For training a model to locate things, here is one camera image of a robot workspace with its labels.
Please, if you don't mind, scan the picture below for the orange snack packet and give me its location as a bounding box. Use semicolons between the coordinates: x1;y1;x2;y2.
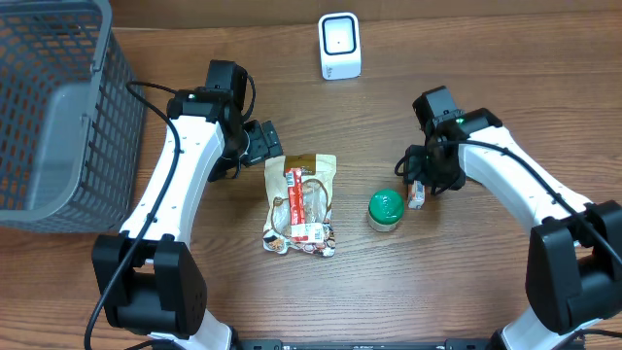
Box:
407;181;426;210

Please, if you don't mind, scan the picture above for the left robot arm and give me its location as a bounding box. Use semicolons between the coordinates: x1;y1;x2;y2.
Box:
84;60;283;350

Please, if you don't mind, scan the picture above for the red snack bar wrapper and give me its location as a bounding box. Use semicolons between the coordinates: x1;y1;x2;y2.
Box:
285;168;324;244

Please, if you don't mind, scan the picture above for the green lid seasoning jar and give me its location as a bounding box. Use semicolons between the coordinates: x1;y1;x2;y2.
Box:
367;189;405;232

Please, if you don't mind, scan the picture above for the white barcode scanner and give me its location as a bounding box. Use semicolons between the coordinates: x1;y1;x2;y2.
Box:
318;12;363;81

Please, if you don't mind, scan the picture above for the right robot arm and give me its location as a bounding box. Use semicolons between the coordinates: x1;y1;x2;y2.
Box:
395;86;621;349

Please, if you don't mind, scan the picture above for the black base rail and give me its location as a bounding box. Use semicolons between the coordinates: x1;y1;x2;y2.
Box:
233;338;493;350

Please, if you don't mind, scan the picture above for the white brown snack packet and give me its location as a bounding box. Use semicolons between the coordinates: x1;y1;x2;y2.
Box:
262;154;337;258

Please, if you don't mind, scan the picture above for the grey plastic mesh basket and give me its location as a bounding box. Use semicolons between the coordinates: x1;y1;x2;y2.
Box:
1;1;146;232

